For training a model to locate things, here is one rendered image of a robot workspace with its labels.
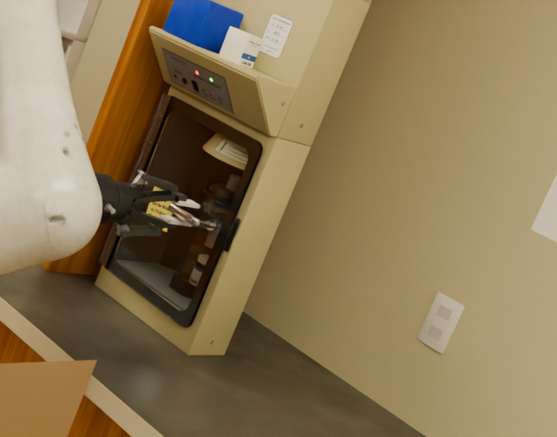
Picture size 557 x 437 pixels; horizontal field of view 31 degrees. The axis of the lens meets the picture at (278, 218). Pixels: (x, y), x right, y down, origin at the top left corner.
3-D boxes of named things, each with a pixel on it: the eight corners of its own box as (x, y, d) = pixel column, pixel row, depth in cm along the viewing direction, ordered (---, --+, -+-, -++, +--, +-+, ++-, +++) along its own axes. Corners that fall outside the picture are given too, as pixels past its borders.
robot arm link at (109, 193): (69, 159, 177) (52, 207, 178) (108, 185, 170) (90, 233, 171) (95, 165, 182) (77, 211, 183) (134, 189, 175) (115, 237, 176)
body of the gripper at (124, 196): (107, 229, 177) (144, 233, 185) (123, 185, 176) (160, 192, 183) (82, 212, 182) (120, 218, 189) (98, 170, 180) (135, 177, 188)
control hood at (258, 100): (171, 83, 208) (187, 38, 206) (278, 138, 189) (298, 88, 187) (131, 71, 199) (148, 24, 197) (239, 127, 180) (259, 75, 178)
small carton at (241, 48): (232, 60, 193) (244, 31, 192) (252, 68, 191) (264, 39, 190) (218, 55, 189) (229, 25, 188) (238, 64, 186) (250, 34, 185)
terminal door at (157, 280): (102, 264, 215) (169, 93, 208) (189, 331, 196) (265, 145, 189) (100, 264, 214) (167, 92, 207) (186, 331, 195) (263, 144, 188)
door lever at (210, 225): (183, 215, 200) (188, 203, 199) (213, 234, 194) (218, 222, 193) (164, 211, 196) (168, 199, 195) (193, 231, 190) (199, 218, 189)
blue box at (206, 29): (196, 42, 204) (212, 1, 202) (228, 57, 198) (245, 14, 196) (161, 29, 196) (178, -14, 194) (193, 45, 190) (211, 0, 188)
